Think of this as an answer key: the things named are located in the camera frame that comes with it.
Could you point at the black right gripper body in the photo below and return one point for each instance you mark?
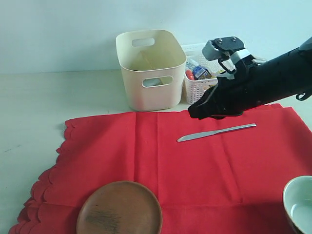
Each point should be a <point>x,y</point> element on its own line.
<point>289,74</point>

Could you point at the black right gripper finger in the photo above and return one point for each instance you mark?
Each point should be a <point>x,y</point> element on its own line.
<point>206,103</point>
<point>217,115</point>

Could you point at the silver table knife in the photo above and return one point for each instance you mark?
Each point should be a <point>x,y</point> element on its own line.
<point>214,132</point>

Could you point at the red sausage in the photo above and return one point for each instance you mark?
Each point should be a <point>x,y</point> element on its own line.
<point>189,75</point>

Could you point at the red scalloped cloth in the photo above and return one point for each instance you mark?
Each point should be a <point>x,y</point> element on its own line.
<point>230,183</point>

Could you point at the stainless steel cup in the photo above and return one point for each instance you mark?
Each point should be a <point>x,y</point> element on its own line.
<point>152,82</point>

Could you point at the pale green ceramic bowl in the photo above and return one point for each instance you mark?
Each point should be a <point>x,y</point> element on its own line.
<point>297,202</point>

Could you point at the brown wooden plate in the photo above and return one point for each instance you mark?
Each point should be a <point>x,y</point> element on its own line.
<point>121,207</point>

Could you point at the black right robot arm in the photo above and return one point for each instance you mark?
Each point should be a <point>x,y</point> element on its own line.
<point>225,80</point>

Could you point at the white perforated plastic basket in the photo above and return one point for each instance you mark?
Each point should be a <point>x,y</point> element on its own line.
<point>194,89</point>

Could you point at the cream plastic storage bin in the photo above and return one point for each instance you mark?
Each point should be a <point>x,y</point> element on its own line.
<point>168,59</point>

